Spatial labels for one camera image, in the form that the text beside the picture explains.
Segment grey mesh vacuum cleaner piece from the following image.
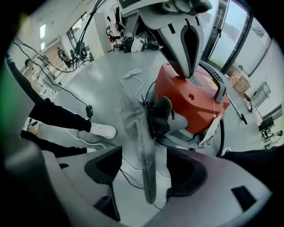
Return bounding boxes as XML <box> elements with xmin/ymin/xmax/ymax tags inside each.
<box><xmin>121</xmin><ymin>96</ymin><xmax>159</xmax><ymax>205</ymax></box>

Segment person's left leg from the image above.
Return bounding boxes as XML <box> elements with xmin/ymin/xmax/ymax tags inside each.
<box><xmin>6</xmin><ymin>59</ymin><xmax>92</xmax><ymax>133</ymax></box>

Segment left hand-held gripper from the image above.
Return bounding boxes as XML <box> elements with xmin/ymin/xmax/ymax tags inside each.
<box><xmin>119</xmin><ymin>0</ymin><xmax>214</xmax><ymax>78</ymax></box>

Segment black cable with adapter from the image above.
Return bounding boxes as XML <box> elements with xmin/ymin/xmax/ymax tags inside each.
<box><xmin>12</xmin><ymin>37</ymin><xmax>95</xmax><ymax>119</ymax></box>

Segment white paper tag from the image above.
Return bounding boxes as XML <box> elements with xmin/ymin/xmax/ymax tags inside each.
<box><xmin>198</xmin><ymin>115</ymin><xmax>222</xmax><ymax>146</ymax></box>

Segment hanging black gripper cables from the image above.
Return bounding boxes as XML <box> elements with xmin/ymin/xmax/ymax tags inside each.
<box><xmin>72</xmin><ymin>0</ymin><xmax>106</xmax><ymax>72</ymax></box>

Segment white plastic bag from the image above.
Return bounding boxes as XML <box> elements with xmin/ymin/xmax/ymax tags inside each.
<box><xmin>130</xmin><ymin>39</ymin><xmax>144</xmax><ymax>53</ymax></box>

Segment thin black floor cable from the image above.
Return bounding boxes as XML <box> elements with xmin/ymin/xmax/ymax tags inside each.
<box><xmin>119</xmin><ymin>168</ymin><xmax>145</xmax><ymax>190</ymax></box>

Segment coiled white cable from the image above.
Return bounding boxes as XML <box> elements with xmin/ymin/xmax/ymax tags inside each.
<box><xmin>122</xmin><ymin>67</ymin><xmax>144</xmax><ymax>96</ymax></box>

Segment metal vacuum wand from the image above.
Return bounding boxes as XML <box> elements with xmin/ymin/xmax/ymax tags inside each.
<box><xmin>225</xmin><ymin>93</ymin><xmax>248</xmax><ymax>125</ymax></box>

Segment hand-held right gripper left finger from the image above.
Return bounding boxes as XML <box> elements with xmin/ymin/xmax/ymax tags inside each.
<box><xmin>4</xmin><ymin>138</ymin><xmax>123</xmax><ymax>224</ymax></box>

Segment orange vacuum cleaner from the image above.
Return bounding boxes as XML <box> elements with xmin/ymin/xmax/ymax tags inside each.
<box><xmin>141</xmin><ymin>61</ymin><xmax>231</xmax><ymax>150</ymax></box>

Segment person's right leg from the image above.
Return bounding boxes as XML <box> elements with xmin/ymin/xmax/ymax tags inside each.
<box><xmin>20</xmin><ymin>130</ymin><xmax>87</xmax><ymax>158</ymax></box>

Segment white floor cable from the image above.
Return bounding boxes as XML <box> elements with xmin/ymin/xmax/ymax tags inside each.
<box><xmin>63</xmin><ymin>128</ymin><xmax>117</xmax><ymax>149</ymax></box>

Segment black vacuum hose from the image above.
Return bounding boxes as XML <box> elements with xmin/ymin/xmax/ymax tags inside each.
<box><xmin>217</xmin><ymin>119</ymin><xmax>226</xmax><ymax>158</ymax></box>

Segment wooden crate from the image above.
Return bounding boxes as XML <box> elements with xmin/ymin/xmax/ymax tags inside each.
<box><xmin>225</xmin><ymin>63</ymin><xmax>252</xmax><ymax>99</ymax></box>

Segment black window frame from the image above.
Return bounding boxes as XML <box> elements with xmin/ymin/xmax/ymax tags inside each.
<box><xmin>207</xmin><ymin>0</ymin><xmax>255</xmax><ymax>75</ymax></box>

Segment white radiator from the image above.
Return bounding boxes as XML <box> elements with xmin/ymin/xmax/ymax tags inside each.
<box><xmin>250</xmin><ymin>81</ymin><xmax>271</xmax><ymax>107</ymax></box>

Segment black monitor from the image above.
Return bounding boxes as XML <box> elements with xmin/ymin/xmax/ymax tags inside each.
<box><xmin>258</xmin><ymin>116</ymin><xmax>275</xmax><ymax>132</ymax></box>

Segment person's leg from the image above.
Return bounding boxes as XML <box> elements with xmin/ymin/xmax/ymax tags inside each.
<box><xmin>20</xmin><ymin>130</ymin><xmax>87</xmax><ymax>158</ymax></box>
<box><xmin>6</xmin><ymin>59</ymin><xmax>92</xmax><ymax>133</ymax></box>

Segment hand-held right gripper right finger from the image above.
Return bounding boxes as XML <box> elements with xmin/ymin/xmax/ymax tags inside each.
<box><xmin>150</xmin><ymin>146</ymin><xmax>275</xmax><ymax>227</ymax></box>

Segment black bag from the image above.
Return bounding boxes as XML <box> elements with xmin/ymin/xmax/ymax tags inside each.
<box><xmin>122</xmin><ymin>36</ymin><xmax>134</xmax><ymax>53</ymax></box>

